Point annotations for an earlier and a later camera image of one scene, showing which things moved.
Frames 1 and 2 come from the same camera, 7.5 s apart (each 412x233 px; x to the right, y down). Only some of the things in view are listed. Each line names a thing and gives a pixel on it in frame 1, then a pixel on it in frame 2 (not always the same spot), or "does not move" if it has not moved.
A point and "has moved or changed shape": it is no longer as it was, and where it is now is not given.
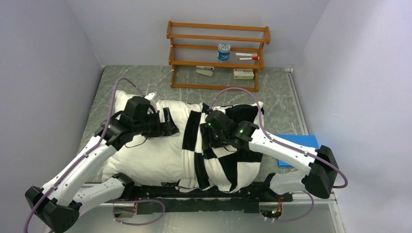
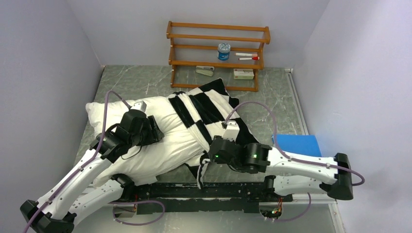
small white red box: x=243 y=74 does not move
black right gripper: x=213 y=143 → x=213 y=158
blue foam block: x=307 y=141 does not move
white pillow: x=147 y=159 has moved or changed shape
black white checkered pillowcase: x=219 y=169 → x=206 y=108
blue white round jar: x=223 y=51 does not move
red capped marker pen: x=253 y=58 does not move
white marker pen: x=246 y=54 does not move
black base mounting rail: x=163 y=199 does not move
